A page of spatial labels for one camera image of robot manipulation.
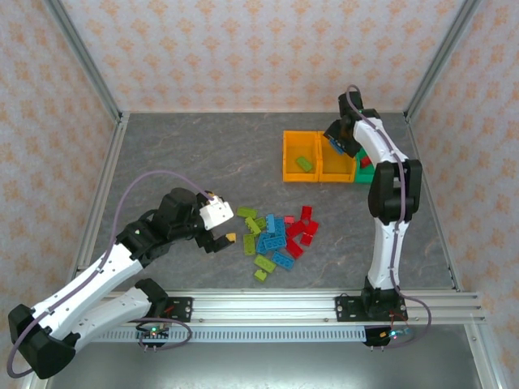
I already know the aluminium table edge rail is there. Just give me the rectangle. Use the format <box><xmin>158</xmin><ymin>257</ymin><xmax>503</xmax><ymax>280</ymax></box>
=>
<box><xmin>71</xmin><ymin>112</ymin><xmax>131</xmax><ymax>283</ymax></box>
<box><xmin>461</xmin><ymin>323</ymin><xmax>508</xmax><ymax>389</ymax></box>
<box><xmin>405</xmin><ymin>115</ymin><xmax>463</xmax><ymax>293</ymax></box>

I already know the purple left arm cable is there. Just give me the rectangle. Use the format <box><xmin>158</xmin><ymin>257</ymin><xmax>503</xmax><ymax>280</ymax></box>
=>
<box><xmin>7</xmin><ymin>169</ymin><xmax>217</xmax><ymax>380</ymax></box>

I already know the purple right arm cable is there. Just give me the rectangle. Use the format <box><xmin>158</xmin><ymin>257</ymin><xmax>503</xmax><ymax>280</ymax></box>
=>
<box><xmin>346</xmin><ymin>83</ymin><xmax>433</xmax><ymax>349</ymax></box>

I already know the aluminium frame post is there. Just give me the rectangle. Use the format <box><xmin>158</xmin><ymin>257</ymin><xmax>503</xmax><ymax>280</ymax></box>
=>
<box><xmin>43</xmin><ymin>0</ymin><xmax>123</xmax><ymax>122</ymax></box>
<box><xmin>405</xmin><ymin>0</ymin><xmax>483</xmax><ymax>121</ymax></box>

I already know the green plastic bin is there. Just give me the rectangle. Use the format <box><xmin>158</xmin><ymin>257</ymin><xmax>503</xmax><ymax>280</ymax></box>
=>
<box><xmin>354</xmin><ymin>147</ymin><xmax>376</xmax><ymax>185</ymax></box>

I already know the small lit circuit board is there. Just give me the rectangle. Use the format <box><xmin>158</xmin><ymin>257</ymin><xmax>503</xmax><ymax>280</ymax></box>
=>
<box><xmin>135</xmin><ymin>323</ymin><xmax>170</xmax><ymax>342</ymax></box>
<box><xmin>379</xmin><ymin>327</ymin><xmax>414</xmax><ymax>342</ymax></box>

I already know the orange plastic bin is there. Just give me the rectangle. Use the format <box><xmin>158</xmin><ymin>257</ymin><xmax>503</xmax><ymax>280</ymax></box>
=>
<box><xmin>317</xmin><ymin>130</ymin><xmax>358</xmax><ymax>183</ymax></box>
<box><xmin>282</xmin><ymin>130</ymin><xmax>322</xmax><ymax>183</ymax></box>

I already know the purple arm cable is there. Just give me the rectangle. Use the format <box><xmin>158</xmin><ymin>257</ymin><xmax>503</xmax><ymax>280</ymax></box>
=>
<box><xmin>7</xmin><ymin>169</ymin><xmax>217</xmax><ymax>380</ymax></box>
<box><xmin>346</xmin><ymin>83</ymin><xmax>433</xmax><ymax>349</ymax></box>

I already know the thin dark cable loop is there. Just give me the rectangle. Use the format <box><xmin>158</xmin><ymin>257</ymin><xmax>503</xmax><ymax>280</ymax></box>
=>
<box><xmin>137</xmin><ymin>318</ymin><xmax>192</xmax><ymax>352</ymax></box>

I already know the slotted grey cable duct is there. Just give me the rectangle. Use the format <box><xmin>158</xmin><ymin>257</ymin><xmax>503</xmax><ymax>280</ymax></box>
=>
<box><xmin>97</xmin><ymin>327</ymin><xmax>368</xmax><ymax>344</ymax></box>

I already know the wide aluminium mounting rail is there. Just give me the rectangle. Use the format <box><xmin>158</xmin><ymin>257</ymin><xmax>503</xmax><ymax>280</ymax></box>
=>
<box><xmin>101</xmin><ymin>289</ymin><xmax>486</xmax><ymax>325</ymax></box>

